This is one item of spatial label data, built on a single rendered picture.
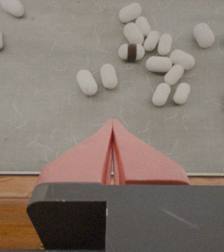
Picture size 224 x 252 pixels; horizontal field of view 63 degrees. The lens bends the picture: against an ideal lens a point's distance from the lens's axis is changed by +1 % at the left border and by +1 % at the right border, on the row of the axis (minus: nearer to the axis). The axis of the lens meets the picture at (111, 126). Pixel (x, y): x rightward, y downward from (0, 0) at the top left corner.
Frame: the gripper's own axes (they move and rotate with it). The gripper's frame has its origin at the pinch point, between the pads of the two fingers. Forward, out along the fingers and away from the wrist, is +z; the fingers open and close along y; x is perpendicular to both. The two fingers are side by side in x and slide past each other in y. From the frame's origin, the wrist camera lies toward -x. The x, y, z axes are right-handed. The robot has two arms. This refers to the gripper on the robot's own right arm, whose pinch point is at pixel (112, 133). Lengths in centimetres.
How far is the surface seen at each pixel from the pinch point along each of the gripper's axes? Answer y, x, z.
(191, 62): -10.8, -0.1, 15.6
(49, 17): 10.1, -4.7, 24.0
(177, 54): -9.0, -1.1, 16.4
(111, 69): 0.1, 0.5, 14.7
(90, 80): 3.0, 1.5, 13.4
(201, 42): -12.9, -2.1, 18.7
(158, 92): -6.1, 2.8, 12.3
